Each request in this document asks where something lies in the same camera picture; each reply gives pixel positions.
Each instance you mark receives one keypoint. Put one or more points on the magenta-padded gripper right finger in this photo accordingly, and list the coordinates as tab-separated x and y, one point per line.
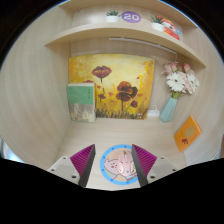
160	166

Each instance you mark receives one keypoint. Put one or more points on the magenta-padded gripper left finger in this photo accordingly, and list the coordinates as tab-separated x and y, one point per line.
65	166

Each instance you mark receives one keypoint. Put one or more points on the pink computer mouse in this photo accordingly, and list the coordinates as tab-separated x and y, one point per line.
126	163

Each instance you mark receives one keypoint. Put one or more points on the round blue-rimmed cartoon mouse pad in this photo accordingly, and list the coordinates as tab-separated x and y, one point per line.
110	166

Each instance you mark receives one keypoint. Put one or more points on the orange book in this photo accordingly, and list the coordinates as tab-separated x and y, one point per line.
188	133

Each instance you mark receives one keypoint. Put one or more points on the white power adapter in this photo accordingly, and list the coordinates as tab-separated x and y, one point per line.
153	112

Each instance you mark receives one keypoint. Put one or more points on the pale teal faceted vase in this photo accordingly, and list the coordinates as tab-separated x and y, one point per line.
168	110

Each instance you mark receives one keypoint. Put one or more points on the green and beige book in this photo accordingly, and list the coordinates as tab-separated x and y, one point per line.
81	100

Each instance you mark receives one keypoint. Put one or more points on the pink and white flower bouquet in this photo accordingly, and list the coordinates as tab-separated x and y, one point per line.
181	81

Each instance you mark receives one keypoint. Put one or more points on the yellow poppy flower painting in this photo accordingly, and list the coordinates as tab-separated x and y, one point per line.
113	80

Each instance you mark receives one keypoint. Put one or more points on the white light bar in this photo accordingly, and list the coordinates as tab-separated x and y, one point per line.
140	42

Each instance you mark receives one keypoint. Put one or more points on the red plush toy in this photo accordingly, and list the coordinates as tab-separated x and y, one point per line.
171	29

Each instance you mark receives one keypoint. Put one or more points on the small potted green plant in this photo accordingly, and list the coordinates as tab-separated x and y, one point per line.
157	25
112	17

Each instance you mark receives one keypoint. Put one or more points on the round purple sign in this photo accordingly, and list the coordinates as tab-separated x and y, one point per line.
131	16

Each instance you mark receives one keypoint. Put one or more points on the wooden wall shelf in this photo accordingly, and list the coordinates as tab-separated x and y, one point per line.
113	31

